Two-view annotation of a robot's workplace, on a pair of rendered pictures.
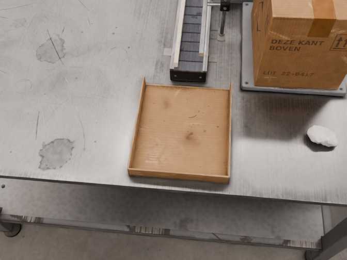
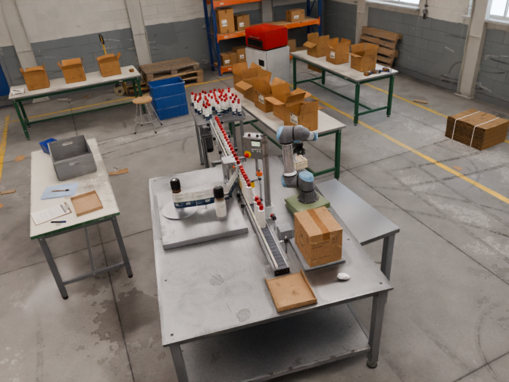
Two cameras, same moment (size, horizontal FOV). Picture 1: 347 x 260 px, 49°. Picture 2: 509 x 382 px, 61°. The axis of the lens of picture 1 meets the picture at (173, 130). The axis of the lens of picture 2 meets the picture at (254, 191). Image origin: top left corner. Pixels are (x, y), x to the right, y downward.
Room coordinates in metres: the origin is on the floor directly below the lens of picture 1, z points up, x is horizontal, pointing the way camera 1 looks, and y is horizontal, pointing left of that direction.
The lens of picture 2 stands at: (-1.34, 0.84, 2.88)
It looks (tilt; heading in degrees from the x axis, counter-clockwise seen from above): 31 degrees down; 340
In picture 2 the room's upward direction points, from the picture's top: 5 degrees counter-clockwise
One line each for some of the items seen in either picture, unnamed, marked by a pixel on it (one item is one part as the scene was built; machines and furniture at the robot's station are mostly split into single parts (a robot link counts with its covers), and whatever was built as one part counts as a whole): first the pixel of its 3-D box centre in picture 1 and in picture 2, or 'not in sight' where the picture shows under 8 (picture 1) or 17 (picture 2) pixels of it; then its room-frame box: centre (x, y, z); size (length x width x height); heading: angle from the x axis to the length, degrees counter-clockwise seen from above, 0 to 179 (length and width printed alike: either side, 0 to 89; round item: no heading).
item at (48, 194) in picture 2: not in sight; (60, 191); (2.80, 1.40, 0.81); 0.32 x 0.24 x 0.01; 78
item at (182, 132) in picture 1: (183, 126); (289, 289); (0.54, -0.03, 0.85); 0.30 x 0.26 x 0.04; 172
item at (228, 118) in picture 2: not in sight; (220, 140); (3.85, -0.58, 0.46); 0.73 x 0.62 x 0.93; 172
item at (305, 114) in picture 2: not in sight; (301, 113); (3.00, -1.39, 0.97); 0.51 x 0.39 x 0.37; 97
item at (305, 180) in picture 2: not in sight; (305, 180); (1.39, -0.60, 1.07); 0.13 x 0.12 x 0.14; 52
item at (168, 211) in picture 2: not in sight; (179, 208); (1.78, 0.41, 0.89); 0.31 x 0.31 x 0.01
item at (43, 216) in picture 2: not in sight; (51, 214); (2.36, 1.48, 0.81); 0.38 x 0.36 x 0.02; 2
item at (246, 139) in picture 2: not in sight; (254, 145); (1.62, -0.26, 1.38); 0.17 x 0.10 x 0.19; 47
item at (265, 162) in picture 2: not in sight; (266, 171); (1.55, -0.31, 1.16); 0.04 x 0.04 x 0.67; 82
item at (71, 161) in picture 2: not in sight; (72, 157); (3.33, 1.24, 0.91); 0.60 x 0.40 x 0.22; 6
